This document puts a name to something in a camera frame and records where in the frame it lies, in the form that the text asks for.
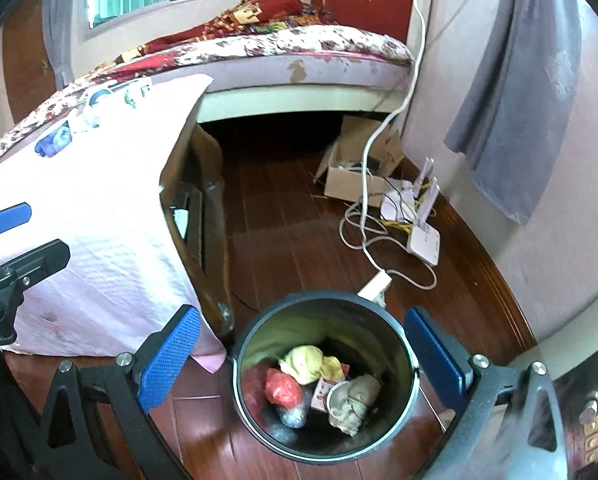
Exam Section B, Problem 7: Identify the grey curtain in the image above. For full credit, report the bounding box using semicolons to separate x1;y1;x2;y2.
444;0;582;226
41;0;94;88

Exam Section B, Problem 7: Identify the yellow plastic bag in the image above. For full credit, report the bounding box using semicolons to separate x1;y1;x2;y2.
279;344;347;386

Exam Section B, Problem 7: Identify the brown wooden door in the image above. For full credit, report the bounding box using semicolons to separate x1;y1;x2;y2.
1;0;60;123

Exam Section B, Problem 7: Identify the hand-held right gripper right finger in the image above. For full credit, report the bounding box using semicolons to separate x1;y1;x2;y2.
403;306;572;480

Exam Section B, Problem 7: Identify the red patterned blanket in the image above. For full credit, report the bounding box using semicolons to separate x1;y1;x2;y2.
114;0;340;61

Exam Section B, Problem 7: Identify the light blue face mask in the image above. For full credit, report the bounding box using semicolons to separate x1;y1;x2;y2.
69;110;102;133

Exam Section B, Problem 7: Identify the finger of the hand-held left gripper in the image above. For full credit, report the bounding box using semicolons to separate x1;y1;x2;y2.
0;239;72;311
0;202;32;248

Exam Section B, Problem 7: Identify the white power strip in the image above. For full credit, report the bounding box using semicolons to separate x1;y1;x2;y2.
359;270;392;306

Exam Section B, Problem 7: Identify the printed paper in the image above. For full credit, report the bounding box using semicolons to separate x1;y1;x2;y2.
327;374;382;436

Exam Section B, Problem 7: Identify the dark red printed object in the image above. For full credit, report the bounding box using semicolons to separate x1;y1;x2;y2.
554;345;598;480

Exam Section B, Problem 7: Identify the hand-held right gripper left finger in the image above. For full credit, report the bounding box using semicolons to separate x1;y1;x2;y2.
19;304;202;480

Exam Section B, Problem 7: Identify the black trash bin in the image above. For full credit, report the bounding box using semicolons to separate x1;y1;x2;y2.
231;290;422;463

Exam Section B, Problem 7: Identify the red plastic bag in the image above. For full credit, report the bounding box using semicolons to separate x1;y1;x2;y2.
265;367;304;408

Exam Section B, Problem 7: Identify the blue plastic bag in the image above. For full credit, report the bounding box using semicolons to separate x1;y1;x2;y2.
34;130;72;158

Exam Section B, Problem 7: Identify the white flat box device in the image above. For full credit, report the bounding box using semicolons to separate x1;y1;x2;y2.
409;222;440;266

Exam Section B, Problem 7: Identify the dark wooden table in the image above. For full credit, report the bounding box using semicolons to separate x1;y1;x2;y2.
161;120;234;346

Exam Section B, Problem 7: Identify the cardboard box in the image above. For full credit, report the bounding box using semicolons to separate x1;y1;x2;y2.
324;115;404;201

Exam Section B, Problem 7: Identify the white router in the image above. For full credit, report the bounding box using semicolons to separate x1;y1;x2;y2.
381;157;440;226

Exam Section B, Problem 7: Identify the white red small box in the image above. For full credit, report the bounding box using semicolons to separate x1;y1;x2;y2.
310;377;336;411

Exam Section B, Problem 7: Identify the floral bedsheet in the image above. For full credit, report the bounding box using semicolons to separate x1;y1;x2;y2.
0;25;414;171

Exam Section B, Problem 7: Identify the white cable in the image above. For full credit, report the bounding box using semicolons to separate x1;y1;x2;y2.
339;0;437;291

